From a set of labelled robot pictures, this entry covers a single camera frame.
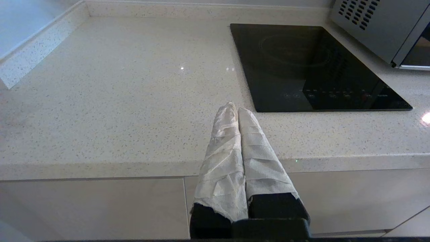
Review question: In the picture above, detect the left gripper wrapped right finger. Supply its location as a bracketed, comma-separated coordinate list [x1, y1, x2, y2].
[238, 108, 310, 223]

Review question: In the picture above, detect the left gripper wrapped left finger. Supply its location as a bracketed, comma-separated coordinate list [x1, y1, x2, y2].
[190, 102, 249, 239]

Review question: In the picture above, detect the black glass microwave door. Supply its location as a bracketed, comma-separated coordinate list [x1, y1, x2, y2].
[392, 7, 430, 71]

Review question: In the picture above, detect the silver black microwave oven body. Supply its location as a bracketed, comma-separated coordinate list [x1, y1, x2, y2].
[330, 0, 430, 66]

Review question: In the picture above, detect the white cabinet front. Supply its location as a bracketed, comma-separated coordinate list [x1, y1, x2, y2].
[0, 177, 190, 241]
[184, 168, 430, 237]

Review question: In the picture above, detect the black induction cooktop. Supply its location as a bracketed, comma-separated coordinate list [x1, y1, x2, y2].
[230, 23, 413, 113]

